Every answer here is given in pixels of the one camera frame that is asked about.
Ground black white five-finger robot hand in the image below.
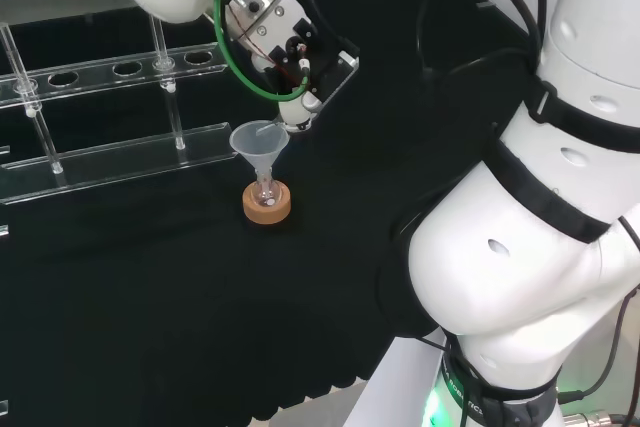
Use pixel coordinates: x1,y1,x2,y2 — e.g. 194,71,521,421
268,20,361,135

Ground translucent plastic funnel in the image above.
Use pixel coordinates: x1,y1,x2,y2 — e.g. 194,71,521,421
228,119,291,194

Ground small glass round-bottom flask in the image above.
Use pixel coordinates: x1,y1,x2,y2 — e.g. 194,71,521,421
251,179,283,209

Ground clear acrylic funnel stand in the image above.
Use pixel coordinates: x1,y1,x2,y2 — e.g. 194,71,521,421
0,14,240,207

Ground black bench cloth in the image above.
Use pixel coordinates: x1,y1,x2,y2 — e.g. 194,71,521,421
0,0,547,424

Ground green cable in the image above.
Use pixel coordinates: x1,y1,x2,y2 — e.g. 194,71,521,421
212,0,409,101

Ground cork ring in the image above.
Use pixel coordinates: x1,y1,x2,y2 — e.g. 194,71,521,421
242,181,293,225

